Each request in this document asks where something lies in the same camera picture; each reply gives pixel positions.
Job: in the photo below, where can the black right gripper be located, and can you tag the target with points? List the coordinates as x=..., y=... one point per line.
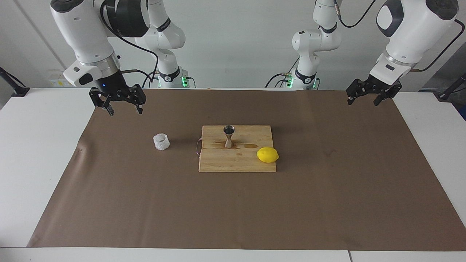
x=109, y=85

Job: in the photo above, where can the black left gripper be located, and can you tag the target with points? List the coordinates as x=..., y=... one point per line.
x=382, y=86

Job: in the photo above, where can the steel cocktail jigger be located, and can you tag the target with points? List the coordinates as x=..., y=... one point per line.
x=229, y=142

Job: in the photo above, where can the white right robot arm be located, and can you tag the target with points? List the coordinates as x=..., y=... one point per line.
x=83, y=29

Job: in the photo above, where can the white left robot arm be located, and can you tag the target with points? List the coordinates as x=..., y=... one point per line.
x=415, y=25

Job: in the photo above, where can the brown paper table mat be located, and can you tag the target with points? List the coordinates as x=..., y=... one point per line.
x=145, y=203

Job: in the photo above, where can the yellow lemon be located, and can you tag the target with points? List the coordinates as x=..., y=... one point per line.
x=267, y=155

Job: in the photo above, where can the wooden cutting board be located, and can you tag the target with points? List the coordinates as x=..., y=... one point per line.
x=225, y=160

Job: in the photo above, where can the white wall socket box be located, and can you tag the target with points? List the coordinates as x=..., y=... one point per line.
x=60, y=82

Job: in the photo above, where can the black camera stand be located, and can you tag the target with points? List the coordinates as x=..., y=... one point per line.
x=445, y=96
x=20, y=91

